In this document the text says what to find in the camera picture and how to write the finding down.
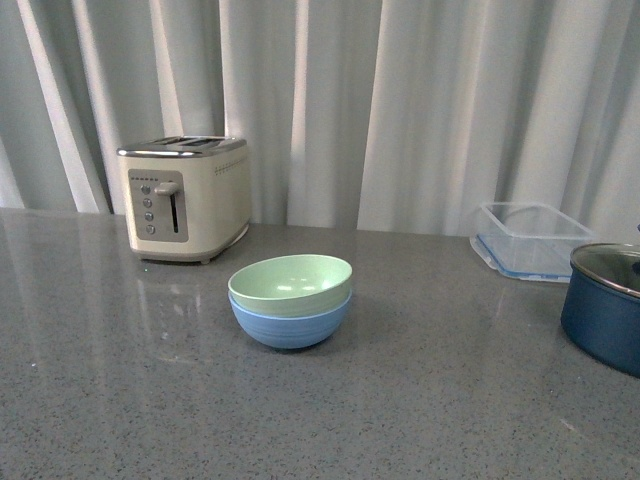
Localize glass pot lid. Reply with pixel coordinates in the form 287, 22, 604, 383
570, 243, 639, 298

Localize dark blue pot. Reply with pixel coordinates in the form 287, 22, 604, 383
560, 266, 639, 377

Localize clear plastic food container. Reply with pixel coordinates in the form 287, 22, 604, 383
470, 202, 596, 283

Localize cream two-slot toaster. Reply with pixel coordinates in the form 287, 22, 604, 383
117, 135, 252, 264

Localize white curtain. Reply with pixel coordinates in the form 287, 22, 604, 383
1, 1, 639, 243

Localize green bowl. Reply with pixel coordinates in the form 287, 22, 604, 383
228, 254, 352, 318

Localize blue bowl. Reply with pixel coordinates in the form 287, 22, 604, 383
228, 292, 352, 349

